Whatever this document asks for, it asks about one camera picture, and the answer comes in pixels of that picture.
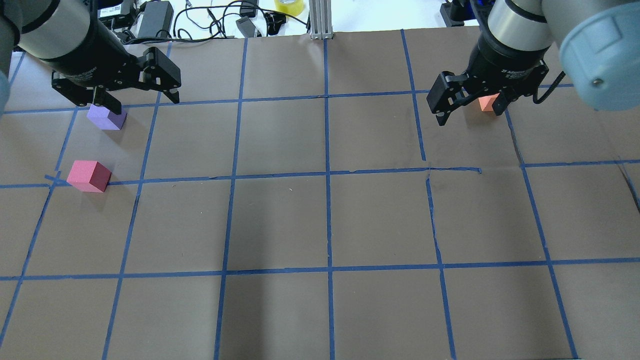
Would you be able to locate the pink foam cube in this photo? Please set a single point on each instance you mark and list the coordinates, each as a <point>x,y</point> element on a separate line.
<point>89,176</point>

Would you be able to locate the purple foam cube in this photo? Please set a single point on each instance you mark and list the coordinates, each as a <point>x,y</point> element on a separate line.
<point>104,119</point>

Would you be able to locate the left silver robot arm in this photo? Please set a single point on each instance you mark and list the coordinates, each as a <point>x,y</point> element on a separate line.
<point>44,29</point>

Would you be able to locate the aluminium frame post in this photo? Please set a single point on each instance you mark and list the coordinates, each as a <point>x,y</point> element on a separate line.
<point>320,20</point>

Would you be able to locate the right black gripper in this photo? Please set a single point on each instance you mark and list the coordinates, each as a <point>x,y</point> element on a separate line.
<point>501,61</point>

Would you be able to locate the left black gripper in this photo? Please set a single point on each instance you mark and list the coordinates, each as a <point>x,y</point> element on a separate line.
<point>86,54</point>

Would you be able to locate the yellow tape roll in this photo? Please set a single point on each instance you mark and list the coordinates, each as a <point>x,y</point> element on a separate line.
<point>290,7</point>

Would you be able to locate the black power adapter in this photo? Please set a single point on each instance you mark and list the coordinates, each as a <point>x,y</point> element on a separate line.
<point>156,19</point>

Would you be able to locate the orange foam cube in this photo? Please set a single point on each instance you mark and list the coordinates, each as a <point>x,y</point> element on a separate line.
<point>486,103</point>

